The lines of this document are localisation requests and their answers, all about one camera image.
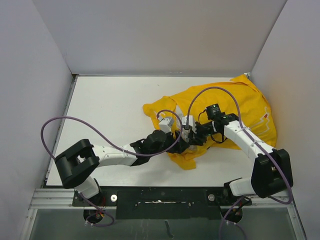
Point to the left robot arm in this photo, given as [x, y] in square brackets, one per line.
[76, 164]

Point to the white pillow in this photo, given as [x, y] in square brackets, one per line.
[187, 137]

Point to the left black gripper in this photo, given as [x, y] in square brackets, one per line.
[178, 147]

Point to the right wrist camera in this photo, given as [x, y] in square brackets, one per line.
[188, 125]

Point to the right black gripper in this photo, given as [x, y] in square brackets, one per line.
[196, 138]

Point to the aluminium frame rail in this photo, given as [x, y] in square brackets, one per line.
[112, 103]

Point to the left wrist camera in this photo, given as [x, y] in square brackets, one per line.
[165, 123]

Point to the yellow printed pillowcase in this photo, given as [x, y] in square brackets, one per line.
[237, 96]

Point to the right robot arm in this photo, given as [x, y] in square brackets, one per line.
[271, 168]

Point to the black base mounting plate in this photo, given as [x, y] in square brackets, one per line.
[165, 203]

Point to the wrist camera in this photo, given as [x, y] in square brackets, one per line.
[165, 123]
[188, 125]

